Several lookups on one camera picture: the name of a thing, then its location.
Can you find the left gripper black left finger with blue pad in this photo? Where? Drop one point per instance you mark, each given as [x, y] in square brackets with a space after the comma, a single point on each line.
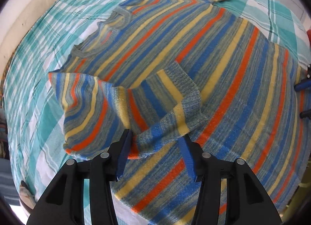
[62, 200]

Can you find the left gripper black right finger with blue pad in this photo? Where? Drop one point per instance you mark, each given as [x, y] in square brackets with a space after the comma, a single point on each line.
[247, 200]

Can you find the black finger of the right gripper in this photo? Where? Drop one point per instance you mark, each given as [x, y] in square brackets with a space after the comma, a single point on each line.
[305, 114]

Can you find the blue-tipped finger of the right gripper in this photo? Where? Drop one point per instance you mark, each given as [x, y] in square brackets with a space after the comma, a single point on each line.
[304, 84]

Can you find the striped knit sweater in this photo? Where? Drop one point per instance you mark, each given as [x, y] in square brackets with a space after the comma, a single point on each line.
[166, 68]

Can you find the teal white plaid bedspread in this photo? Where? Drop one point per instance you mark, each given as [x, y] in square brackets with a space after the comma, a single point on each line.
[35, 119]

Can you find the cream pillow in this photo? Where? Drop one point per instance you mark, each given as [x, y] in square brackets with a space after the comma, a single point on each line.
[17, 18]

